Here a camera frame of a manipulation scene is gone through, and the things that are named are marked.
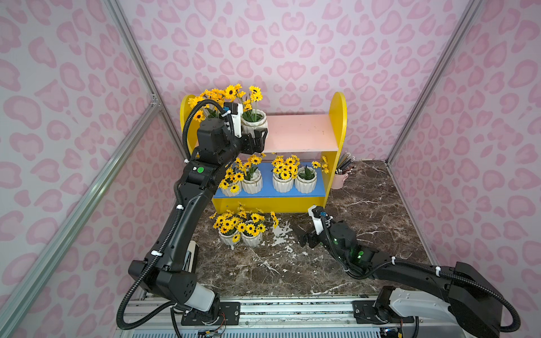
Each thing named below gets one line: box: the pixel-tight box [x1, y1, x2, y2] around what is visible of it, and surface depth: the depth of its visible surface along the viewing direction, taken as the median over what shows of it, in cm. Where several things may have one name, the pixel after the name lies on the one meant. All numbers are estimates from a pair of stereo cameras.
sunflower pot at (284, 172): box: [271, 154, 301, 193], surface depth 83 cm
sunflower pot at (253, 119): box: [240, 85, 268, 138], surface depth 68 cm
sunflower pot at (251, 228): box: [237, 211, 267, 248], surface depth 84 cm
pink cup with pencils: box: [331, 150, 356, 190], surface depth 105 cm
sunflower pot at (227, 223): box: [209, 209, 244, 250], surface depth 84 cm
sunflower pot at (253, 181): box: [241, 154, 263, 195], surface depth 88 cm
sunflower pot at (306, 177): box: [295, 155, 329, 194], surface depth 87 cm
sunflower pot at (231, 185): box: [219, 166, 245, 198], surface depth 81 cm
